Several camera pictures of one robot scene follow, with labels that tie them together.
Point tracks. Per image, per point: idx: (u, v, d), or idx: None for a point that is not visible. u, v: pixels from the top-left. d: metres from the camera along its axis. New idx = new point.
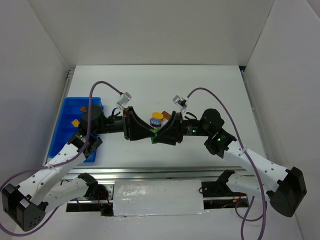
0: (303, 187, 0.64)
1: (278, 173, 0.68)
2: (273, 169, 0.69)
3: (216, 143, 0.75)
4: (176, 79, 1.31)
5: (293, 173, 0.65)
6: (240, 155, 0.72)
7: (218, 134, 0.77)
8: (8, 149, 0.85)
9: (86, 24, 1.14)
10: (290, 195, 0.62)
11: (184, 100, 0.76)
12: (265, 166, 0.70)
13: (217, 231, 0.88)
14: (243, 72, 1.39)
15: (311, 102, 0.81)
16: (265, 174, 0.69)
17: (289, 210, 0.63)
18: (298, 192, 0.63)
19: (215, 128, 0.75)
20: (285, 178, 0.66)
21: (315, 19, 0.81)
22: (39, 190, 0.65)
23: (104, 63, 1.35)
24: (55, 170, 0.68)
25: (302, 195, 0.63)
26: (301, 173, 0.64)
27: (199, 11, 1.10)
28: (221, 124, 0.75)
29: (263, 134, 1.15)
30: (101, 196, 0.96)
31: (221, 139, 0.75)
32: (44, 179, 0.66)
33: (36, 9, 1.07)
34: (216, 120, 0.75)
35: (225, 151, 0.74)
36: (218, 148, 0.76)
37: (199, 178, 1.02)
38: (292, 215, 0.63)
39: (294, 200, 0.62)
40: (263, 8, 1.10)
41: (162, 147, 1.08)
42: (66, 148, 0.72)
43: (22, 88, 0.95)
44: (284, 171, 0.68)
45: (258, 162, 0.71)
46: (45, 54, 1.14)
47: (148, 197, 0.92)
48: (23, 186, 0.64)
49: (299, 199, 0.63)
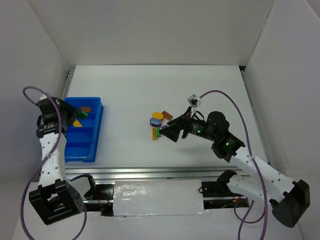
0: (307, 200, 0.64)
1: (285, 184, 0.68)
2: (280, 179, 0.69)
3: (223, 147, 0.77)
4: (176, 79, 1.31)
5: (300, 185, 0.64)
6: (247, 162, 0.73)
7: (225, 138, 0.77)
8: (8, 149, 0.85)
9: (85, 24, 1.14)
10: (295, 208, 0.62)
11: (197, 99, 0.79)
12: (272, 175, 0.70)
13: (217, 231, 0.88)
14: (243, 72, 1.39)
15: (312, 102, 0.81)
16: (272, 184, 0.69)
17: (291, 221, 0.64)
18: (302, 205, 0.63)
19: (220, 130, 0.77)
20: (292, 189, 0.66)
21: (315, 19, 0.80)
22: (59, 171, 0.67)
23: (104, 62, 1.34)
24: (55, 153, 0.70)
25: (305, 208, 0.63)
26: (307, 187, 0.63)
27: (199, 10, 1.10)
28: (226, 126, 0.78)
29: (263, 134, 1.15)
30: (101, 196, 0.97)
31: (229, 143, 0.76)
32: (55, 164, 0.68)
33: (36, 9, 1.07)
34: (220, 121, 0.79)
35: (232, 156, 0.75)
36: (225, 152, 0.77)
37: (198, 178, 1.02)
38: (293, 225, 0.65)
39: (297, 212, 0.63)
40: (263, 9, 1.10)
41: (162, 147, 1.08)
42: (45, 139, 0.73)
43: (22, 88, 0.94)
44: (291, 183, 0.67)
45: (266, 171, 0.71)
46: (45, 54, 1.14)
47: (148, 197, 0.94)
48: (43, 182, 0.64)
49: (302, 211, 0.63)
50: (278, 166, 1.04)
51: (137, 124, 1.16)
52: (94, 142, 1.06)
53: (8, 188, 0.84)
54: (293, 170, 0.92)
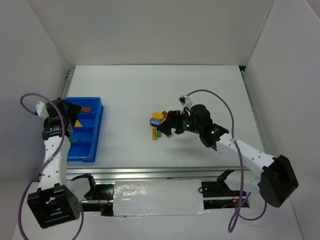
0: (293, 178, 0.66)
1: (265, 160, 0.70)
2: (260, 156, 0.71)
3: (209, 135, 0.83)
4: (176, 79, 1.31)
5: (279, 160, 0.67)
6: (230, 145, 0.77)
7: (208, 127, 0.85)
8: (7, 149, 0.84)
9: (85, 24, 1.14)
10: (275, 181, 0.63)
11: (184, 97, 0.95)
12: (252, 154, 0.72)
13: (217, 231, 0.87)
14: (243, 72, 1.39)
15: (312, 101, 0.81)
16: (252, 161, 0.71)
17: (276, 199, 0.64)
18: (287, 183, 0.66)
19: (202, 119, 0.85)
20: (271, 164, 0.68)
21: (315, 19, 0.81)
22: (60, 176, 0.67)
23: (104, 62, 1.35)
24: (57, 157, 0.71)
25: (291, 185, 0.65)
26: (287, 162, 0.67)
27: (199, 10, 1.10)
28: (207, 115, 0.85)
29: (263, 134, 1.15)
30: (101, 196, 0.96)
31: (214, 131, 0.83)
32: (56, 167, 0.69)
33: (36, 9, 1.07)
34: (202, 111, 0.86)
35: (217, 142, 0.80)
36: (211, 140, 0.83)
37: (199, 178, 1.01)
38: (280, 205, 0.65)
39: (283, 192, 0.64)
40: (263, 8, 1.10)
41: (162, 147, 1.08)
42: (49, 142, 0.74)
43: (22, 88, 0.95)
44: (271, 158, 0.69)
45: (245, 150, 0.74)
46: (45, 54, 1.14)
47: (148, 197, 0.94)
48: (43, 185, 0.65)
49: (288, 189, 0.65)
50: None
51: (137, 124, 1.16)
52: (94, 142, 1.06)
53: (8, 187, 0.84)
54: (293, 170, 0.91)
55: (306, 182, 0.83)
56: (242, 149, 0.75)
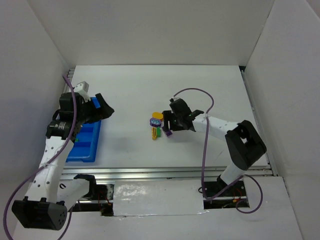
0: (258, 140, 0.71)
1: (230, 125, 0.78)
2: (226, 124, 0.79)
3: (187, 119, 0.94)
4: (176, 79, 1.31)
5: (242, 123, 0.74)
6: (203, 121, 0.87)
7: (186, 112, 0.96)
8: (7, 149, 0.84)
9: (85, 24, 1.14)
10: (237, 140, 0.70)
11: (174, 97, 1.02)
12: (220, 123, 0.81)
13: (217, 232, 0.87)
14: (243, 72, 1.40)
15: (312, 102, 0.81)
16: (220, 129, 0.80)
17: (243, 159, 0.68)
18: (252, 145, 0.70)
19: (178, 105, 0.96)
20: (235, 127, 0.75)
21: (315, 19, 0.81)
22: (49, 188, 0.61)
23: (104, 62, 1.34)
24: (53, 165, 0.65)
25: (257, 147, 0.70)
26: (248, 124, 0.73)
27: (199, 10, 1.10)
28: (183, 102, 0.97)
29: (263, 134, 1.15)
30: (101, 196, 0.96)
31: (191, 114, 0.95)
32: (48, 177, 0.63)
33: (35, 9, 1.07)
34: (177, 100, 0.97)
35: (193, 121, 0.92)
36: (189, 122, 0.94)
37: (199, 178, 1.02)
38: (248, 165, 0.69)
39: (251, 153, 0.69)
40: (264, 8, 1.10)
41: (162, 147, 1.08)
42: (50, 142, 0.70)
43: (22, 88, 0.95)
44: (235, 124, 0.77)
45: (214, 121, 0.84)
46: (45, 53, 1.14)
47: (148, 197, 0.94)
48: (30, 195, 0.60)
49: (254, 150, 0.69)
50: (278, 167, 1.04)
51: (137, 124, 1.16)
52: (94, 142, 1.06)
53: (9, 188, 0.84)
54: (293, 171, 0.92)
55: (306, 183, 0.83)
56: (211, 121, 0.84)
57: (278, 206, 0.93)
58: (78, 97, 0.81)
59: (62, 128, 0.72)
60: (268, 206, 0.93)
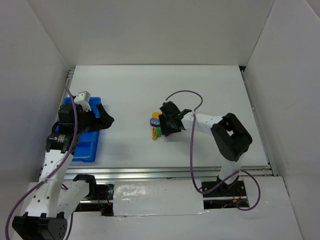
0: (243, 130, 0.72)
1: (215, 119, 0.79)
2: (212, 118, 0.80)
3: (176, 118, 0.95)
4: (176, 79, 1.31)
5: (226, 116, 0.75)
6: (191, 118, 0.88)
7: (176, 113, 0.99)
8: (7, 149, 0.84)
9: (85, 24, 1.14)
10: (222, 132, 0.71)
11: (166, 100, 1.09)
12: (206, 118, 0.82)
13: (217, 232, 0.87)
14: (243, 72, 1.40)
15: (312, 101, 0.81)
16: (206, 124, 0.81)
17: (230, 150, 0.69)
18: (238, 136, 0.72)
19: (167, 107, 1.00)
20: (220, 121, 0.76)
21: (315, 19, 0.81)
22: (49, 203, 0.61)
23: (104, 62, 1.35)
24: (52, 179, 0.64)
25: (243, 137, 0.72)
26: (232, 116, 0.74)
27: (199, 10, 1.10)
28: (171, 104, 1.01)
29: (263, 134, 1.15)
30: (101, 196, 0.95)
31: (180, 114, 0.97)
32: (48, 192, 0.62)
33: (36, 9, 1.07)
34: (166, 103, 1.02)
35: (182, 121, 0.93)
36: (179, 121, 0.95)
37: (199, 178, 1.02)
38: (236, 156, 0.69)
39: (236, 144, 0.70)
40: (263, 8, 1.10)
41: (162, 147, 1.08)
42: (50, 156, 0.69)
43: (22, 88, 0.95)
44: (220, 117, 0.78)
45: (201, 118, 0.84)
46: (45, 54, 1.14)
47: (148, 197, 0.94)
48: (30, 210, 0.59)
49: (240, 141, 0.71)
50: (278, 166, 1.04)
51: (137, 124, 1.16)
52: (94, 142, 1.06)
53: (9, 188, 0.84)
54: (293, 170, 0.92)
55: (307, 182, 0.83)
56: (198, 117, 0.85)
57: (278, 206, 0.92)
58: (78, 108, 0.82)
59: (62, 141, 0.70)
60: (268, 206, 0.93)
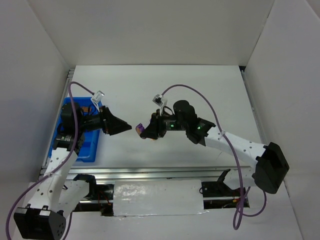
0: (284, 162, 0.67)
1: (256, 149, 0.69)
2: (252, 146, 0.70)
3: (197, 133, 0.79)
4: (176, 78, 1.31)
5: (271, 147, 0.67)
6: (219, 139, 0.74)
7: (193, 123, 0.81)
8: (8, 149, 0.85)
9: (85, 23, 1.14)
10: (269, 170, 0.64)
11: (159, 97, 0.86)
12: (244, 145, 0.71)
13: (217, 232, 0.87)
14: (243, 72, 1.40)
15: (312, 101, 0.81)
16: (244, 152, 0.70)
17: (273, 187, 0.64)
18: (279, 168, 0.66)
19: (186, 115, 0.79)
20: (263, 152, 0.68)
21: (315, 19, 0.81)
22: (52, 198, 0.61)
23: (104, 62, 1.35)
24: (57, 174, 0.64)
25: (284, 170, 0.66)
26: (278, 148, 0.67)
27: (199, 10, 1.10)
28: (191, 110, 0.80)
29: (263, 133, 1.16)
30: (101, 196, 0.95)
31: (200, 127, 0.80)
32: (52, 186, 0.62)
33: (35, 8, 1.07)
34: (186, 107, 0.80)
35: (205, 138, 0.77)
36: (199, 136, 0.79)
37: (199, 178, 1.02)
38: (276, 191, 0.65)
39: (275, 176, 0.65)
40: (263, 9, 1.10)
41: (162, 147, 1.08)
42: (56, 153, 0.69)
43: (22, 88, 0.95)
44: (262, 147, 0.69)
45: (235, 142, 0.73)
46: (45, 53, 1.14)
47: (148, 197, 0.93)
48: (32, 202, 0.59)
49: (281, 174, 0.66)
50: None
51: (137, 124, 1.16)
52: (94, 142, 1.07)
53: (9, 188, 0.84)
54: (294, 170, 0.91)
55: (307, 182, 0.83)
56: (233, 142, 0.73)
57: (278, 206, 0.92)
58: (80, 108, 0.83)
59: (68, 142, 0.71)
60: (268, 206, 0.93)
